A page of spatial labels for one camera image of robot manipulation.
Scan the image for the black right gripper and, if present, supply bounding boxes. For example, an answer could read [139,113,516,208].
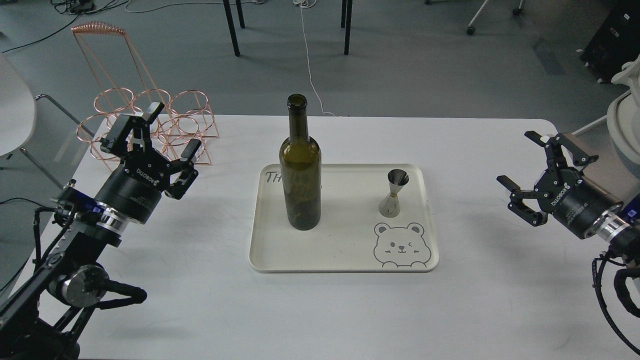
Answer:
[496,131,623,239]

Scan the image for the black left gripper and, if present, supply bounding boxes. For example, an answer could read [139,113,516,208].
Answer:
[94,102,202,224]

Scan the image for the steel double jigger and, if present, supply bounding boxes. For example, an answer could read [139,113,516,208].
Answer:
[378,168,410,218]

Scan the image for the dark green wine bottle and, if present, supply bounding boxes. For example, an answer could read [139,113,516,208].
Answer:
[279,93,322,231]

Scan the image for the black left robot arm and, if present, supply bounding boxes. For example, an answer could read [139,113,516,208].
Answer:
[0,102,201,360]

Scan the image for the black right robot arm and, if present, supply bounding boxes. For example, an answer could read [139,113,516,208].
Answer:
[496,130,639,353]

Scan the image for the black cabinet at right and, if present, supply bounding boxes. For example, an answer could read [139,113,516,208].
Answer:
[579,0,640,84]

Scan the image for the office chair caster base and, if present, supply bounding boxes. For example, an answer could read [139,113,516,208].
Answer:
[416,0,530,39]

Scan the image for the cream bear serving tray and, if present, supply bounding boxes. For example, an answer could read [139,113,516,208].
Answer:
[248,164,440,272]

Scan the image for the black table legs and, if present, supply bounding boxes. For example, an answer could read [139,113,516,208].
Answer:
[222,0,354,57]

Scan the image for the copper wire bottle rack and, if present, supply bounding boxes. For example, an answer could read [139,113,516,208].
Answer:
[71,21,220,169]

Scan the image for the black floor cables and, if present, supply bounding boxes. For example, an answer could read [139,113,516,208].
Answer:
[0,0,131,54]

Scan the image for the white cable on floor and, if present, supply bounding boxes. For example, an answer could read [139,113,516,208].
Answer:
[292,0,337,117]

